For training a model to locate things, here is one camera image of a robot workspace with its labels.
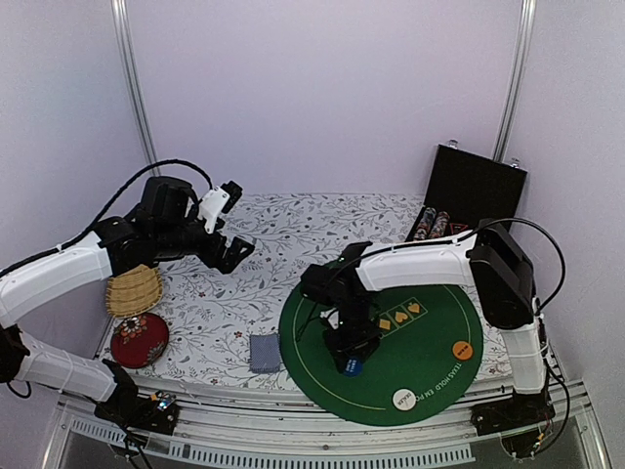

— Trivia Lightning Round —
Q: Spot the floral white table cloth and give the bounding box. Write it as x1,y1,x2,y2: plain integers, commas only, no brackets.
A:
95,193,548,392

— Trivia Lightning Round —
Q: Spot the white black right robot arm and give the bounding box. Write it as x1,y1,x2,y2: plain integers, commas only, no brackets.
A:
300,219,555,435

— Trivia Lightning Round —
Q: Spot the blue blind button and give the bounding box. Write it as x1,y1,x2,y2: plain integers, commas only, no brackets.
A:
342,358,363,377

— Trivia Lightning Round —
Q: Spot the blue playing card deck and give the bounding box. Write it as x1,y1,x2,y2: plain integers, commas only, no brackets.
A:
249,333,281,374

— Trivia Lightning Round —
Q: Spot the aluminium frame post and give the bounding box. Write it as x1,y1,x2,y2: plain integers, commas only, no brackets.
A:
110,0,157,164
492,0,537,162

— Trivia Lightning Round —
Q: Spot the woven bamboo basket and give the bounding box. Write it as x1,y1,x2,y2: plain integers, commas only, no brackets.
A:
105,265,163,319

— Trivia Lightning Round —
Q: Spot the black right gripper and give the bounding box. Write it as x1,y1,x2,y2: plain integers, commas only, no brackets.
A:
320,297,381,373

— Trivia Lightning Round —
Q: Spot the white dealer button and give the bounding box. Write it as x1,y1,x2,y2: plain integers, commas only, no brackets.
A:
392,388,418,411

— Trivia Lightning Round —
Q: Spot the round green poker mat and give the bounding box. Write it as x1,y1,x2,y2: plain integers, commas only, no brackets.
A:
278,285,483,426

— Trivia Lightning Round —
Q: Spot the left aluminium frame post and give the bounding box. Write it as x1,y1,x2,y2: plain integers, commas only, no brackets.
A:
110,0,157,164

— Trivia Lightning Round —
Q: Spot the black poker chip case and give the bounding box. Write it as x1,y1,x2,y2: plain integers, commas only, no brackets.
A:
406,145,527,240

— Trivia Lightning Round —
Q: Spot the red floral round cushion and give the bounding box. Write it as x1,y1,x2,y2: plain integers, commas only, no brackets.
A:
110,313,170,369

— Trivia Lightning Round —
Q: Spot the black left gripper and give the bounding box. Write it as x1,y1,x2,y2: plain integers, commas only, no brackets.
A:
154,208,257,274

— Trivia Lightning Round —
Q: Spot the right aluminium frame post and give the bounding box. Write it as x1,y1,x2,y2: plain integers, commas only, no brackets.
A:
492,0,537,162

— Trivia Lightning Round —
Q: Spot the orange blind button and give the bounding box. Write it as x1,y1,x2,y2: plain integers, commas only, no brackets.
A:
452,340,475,362

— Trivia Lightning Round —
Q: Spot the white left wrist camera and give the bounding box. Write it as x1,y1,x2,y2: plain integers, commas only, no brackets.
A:
197,181,243,235

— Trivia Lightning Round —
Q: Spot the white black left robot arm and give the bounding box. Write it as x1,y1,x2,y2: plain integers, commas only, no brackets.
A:
1,176,254,428

